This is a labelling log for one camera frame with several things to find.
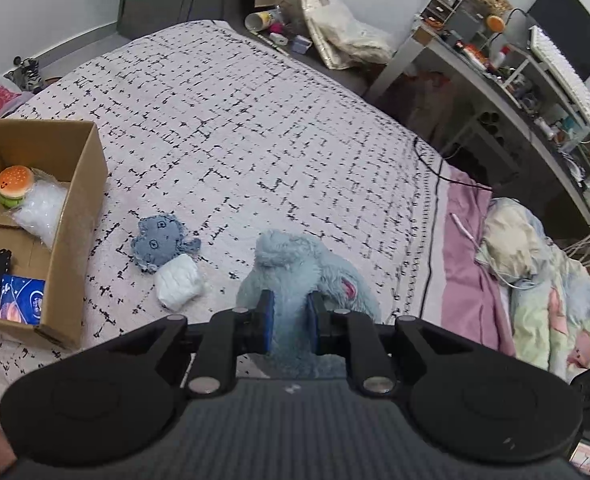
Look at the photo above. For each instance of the orange ball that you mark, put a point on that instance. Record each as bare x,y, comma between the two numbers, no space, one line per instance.
495,23

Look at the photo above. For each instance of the white keyboard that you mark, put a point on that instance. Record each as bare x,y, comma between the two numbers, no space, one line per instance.
562,70

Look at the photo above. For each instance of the yellow paper cup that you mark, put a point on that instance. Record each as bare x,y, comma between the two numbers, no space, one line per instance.
262,20

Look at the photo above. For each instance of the white desk shelf riser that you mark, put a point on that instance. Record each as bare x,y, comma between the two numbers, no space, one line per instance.
550,110

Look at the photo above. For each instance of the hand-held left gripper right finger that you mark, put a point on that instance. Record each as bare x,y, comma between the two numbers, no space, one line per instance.
315,324

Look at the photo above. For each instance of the white folded cloth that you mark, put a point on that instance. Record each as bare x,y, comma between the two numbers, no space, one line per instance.
177,280

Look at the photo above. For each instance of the blue tissue packet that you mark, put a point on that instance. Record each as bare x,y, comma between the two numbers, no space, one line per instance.
21,302

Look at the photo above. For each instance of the grey desk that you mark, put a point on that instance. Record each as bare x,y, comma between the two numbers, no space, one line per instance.
475,80

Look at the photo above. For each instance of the blue denim octopus plush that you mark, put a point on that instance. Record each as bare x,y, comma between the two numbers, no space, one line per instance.
157,242

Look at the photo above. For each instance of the black and white printed blanket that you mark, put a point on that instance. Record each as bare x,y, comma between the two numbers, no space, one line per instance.
250,135

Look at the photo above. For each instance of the white crumpled plastic bag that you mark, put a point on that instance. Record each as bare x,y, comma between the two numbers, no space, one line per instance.
360,35

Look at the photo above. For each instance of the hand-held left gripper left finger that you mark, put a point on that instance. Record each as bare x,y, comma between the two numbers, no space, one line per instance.
268,322

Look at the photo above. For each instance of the clear plastic bag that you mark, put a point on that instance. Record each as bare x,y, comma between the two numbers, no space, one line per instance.
40,210

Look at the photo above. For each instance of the pink bed sheet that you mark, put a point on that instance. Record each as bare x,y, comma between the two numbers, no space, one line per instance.
462,270

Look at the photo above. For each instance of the brown cardboard box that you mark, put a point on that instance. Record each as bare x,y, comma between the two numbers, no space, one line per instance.
75,240

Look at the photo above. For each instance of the thin white stick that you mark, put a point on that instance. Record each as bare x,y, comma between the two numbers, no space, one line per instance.
272,42

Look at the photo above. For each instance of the black monitor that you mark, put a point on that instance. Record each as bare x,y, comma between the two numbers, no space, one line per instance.
575,15

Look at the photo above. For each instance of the small blue box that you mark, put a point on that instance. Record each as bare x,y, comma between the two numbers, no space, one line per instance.
300,44

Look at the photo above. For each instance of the fluffy light blue plush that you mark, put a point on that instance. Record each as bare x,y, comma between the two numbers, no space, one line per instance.
295,270

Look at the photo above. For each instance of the burger plush toy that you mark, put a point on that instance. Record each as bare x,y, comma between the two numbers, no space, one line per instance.
14,185

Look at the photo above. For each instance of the pastel floral quilt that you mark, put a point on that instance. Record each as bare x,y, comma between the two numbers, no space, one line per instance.
540,300

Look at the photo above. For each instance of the patterned woven tote bag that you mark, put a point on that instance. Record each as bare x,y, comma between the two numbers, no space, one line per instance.
320,25

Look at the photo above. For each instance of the grey drawer organizer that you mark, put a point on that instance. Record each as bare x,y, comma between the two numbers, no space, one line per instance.
455,10

